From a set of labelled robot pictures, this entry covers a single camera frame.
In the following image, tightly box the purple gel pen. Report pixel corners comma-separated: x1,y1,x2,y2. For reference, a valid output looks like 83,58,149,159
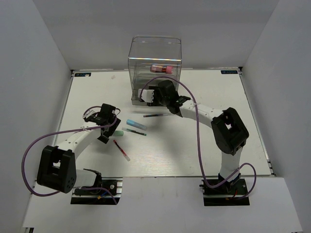
143,114,169,118

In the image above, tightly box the green highlighter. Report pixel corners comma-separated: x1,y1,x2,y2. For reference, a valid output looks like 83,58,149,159
113,130,124,136

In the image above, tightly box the blue highlighter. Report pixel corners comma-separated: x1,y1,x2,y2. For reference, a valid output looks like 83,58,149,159
126,119,147,130

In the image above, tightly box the green gel pen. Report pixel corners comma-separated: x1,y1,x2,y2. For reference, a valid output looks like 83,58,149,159
122,127,147,136

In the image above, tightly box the pink glue bottle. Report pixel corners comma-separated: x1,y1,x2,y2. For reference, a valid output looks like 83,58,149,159
150,64,173,74

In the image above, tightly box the red gel pen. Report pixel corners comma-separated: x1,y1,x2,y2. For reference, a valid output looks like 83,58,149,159
113,140,131,162

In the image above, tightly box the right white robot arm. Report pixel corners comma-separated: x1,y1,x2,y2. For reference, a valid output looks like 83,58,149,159
138,78,249,194

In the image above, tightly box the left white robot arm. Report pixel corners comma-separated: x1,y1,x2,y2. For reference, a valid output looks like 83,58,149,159
36,104,121,194

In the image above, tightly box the clear drawer organizer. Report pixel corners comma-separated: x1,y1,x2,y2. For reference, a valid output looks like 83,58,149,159
128,35,182,106

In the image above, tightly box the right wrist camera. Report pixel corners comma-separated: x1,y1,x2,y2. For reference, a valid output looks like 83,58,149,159
138,89,154,103

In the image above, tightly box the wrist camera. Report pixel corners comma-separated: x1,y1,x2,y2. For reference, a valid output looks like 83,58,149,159
83,109,95,119
138,89,154,103

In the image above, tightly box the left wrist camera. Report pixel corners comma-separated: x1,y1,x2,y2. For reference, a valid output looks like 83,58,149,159
83,109,95,119

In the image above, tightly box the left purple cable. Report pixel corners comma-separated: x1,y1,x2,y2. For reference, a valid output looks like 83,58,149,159
21,106,121,204

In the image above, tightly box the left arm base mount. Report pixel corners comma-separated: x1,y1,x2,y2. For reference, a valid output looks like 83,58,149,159
70,178,123,205

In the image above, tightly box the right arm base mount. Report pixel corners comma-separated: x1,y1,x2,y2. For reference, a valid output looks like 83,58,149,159
199,179,250,206

